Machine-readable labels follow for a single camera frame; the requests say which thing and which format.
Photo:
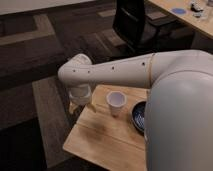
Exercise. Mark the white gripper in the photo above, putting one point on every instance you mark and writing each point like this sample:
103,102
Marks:
80,95

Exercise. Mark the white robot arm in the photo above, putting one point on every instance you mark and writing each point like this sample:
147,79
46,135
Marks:
179,109

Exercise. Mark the dark blue ceramic bowl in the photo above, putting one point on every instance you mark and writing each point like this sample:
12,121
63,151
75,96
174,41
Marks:
137,116

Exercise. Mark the black office chair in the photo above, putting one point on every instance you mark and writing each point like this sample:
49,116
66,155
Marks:
144,28

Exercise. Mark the blue round coaster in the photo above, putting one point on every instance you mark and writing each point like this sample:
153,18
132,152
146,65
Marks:
179,11

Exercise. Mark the light wooden desk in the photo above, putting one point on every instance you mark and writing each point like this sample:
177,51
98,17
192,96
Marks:
203,24

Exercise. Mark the small grey object on desk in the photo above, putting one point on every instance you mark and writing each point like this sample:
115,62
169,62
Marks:
197,15

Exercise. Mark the small white gadget on desk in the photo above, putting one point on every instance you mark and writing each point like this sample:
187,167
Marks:
194,7

